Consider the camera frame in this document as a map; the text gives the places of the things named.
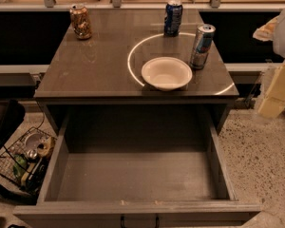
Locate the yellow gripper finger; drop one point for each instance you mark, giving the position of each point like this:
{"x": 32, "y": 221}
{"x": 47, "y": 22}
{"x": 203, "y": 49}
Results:
{"x": 266, "y": 32}
{"x": 273, "y": 102}

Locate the white paper bowl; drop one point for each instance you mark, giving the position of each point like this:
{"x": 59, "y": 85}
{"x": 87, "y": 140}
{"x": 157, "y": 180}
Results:
{"x": 166, "y": 73}

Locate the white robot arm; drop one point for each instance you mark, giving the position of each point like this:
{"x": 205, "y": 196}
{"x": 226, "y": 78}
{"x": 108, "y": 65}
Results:
{"x": 279, "y": 49}

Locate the silver energy drink can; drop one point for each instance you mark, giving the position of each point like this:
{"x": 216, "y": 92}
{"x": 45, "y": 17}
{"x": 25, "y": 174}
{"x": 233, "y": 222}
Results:
{"x": 202, "y": 43}

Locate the blue soda can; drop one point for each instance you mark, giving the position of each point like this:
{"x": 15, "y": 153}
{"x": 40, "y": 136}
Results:
{"x": 172, "y": 20}

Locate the orange soda can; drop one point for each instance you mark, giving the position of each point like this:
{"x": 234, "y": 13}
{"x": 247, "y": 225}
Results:
{"x": 80, "y": 21}

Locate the grey cabinet with drawer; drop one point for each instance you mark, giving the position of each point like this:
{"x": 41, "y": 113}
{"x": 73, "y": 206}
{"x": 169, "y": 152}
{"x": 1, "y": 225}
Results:
{"x": 127, "y": 154}

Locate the green item in basket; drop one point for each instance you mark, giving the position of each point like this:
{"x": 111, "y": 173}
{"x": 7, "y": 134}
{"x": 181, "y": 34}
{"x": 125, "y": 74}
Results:
{"x": 20, "y": 166}

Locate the black wire basket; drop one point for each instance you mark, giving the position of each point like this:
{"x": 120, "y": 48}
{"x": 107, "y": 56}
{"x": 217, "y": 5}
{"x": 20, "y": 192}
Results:
{"x": 37, "y": 159}

